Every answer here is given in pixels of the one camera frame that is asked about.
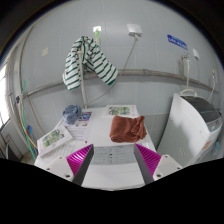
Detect green striped white towel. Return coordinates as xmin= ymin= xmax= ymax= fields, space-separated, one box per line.
xmin=61 ymin=35 xmax=119 ymax=91

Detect green hose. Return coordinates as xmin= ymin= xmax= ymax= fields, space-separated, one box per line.
xmin=20 ymin=79 xmax=38 ymax=162

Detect yellow hose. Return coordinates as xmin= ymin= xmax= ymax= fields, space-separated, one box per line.
xmin=17 ymin=99 xmax=39 ymax=152

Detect grey horizontal wall pipe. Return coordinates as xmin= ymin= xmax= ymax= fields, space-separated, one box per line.
xmin=15 ymin=67 xmax=220 ymax=102

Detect wall tap with hose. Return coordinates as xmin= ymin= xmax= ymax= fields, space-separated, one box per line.
xmin=179 ymin=51 xmax=198 ymax=98

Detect blue-grey crumpled cloth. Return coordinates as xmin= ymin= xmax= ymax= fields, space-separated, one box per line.
xmin=62 ymin=104 xmax=83 ymax=125

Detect white top-load washing machine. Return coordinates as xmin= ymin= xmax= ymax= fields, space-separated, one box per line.
xmin=156 ymin=92 xmax=224 ymax=168

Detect leaflet with blue picture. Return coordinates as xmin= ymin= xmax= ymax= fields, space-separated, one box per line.
xmin=62 ymin=111 xmax=94 ymax=142

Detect white vertical pipe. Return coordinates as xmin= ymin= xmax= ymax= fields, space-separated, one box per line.
xmin=78 ymin=42 xmax=89 ymax=110

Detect white wall socket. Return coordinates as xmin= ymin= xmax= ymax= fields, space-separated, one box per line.
xmin=126 ymin=23 xmax=143 ymax=38

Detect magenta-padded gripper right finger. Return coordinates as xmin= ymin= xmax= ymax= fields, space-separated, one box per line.
xmin=133 ymin=142 xmax=184 ymax=185

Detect window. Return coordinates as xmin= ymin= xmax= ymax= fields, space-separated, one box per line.
xmin=0 ymin=62 xmax=11 ymax=128

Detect brown towel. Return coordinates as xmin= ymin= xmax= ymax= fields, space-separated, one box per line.
xmin=109 ymin=114 xmax=148 ymax=144

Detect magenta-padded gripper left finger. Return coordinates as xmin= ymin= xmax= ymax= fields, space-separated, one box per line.
xmin=44 ymin=143 xmax=95 ymax=187

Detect grey socket cable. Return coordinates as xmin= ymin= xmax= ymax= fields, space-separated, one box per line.
xmin=86 ymin=35 xmax=139 ymax=106

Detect blue wall sign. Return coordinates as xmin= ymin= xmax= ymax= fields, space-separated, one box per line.
xmin=166 ymin=33 xmax=189 ymax=51

